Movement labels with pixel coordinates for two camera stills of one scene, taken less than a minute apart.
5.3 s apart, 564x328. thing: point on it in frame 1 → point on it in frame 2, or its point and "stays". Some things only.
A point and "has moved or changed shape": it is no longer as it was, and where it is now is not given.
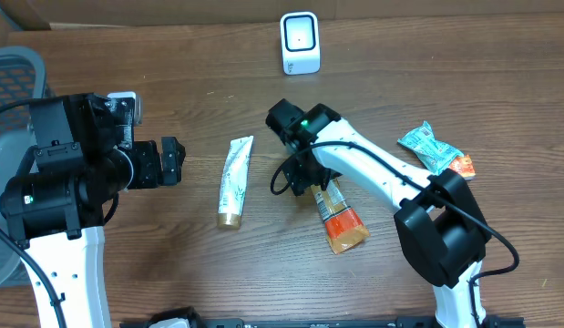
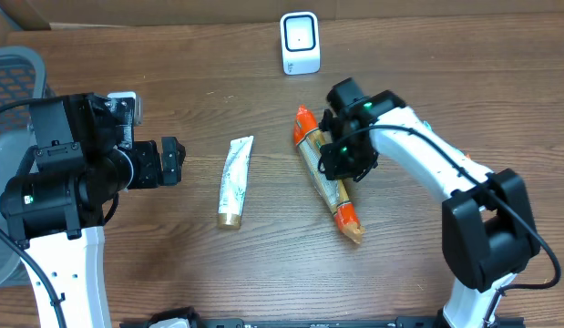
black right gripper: (304, 178) → (343, 169)
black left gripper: (152, 175) stays
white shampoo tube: (233, 182) stays
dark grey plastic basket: (18, 75) stays
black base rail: (422, 322) stays
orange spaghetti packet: (343, 225) has moved or changed shape
